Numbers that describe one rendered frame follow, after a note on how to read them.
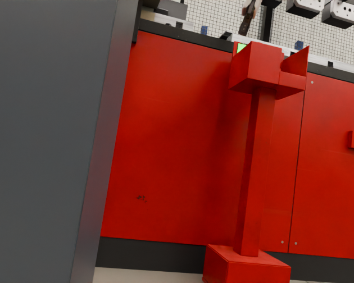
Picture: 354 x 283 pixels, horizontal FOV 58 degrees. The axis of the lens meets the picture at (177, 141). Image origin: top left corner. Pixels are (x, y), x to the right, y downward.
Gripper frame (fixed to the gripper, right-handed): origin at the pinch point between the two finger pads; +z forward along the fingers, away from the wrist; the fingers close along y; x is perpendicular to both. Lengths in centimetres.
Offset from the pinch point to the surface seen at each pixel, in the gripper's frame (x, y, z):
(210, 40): -10.5, -2.0, 7.1
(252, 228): 26, 23, 61
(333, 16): 35, -44, -28
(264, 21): 4, -120, -38
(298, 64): 21.6, 7.4, 7.1
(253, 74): 8.8, 20.2, 16.6
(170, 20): -29.8, -9.2, 3.2
